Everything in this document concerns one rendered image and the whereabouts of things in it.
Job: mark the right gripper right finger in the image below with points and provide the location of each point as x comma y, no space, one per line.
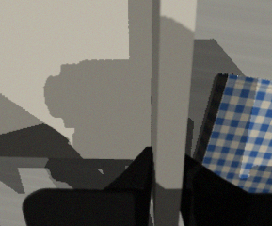
209,200

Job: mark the white tray with raised ends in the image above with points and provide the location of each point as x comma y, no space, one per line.
99,79

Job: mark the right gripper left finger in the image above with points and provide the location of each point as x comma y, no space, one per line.
124,202

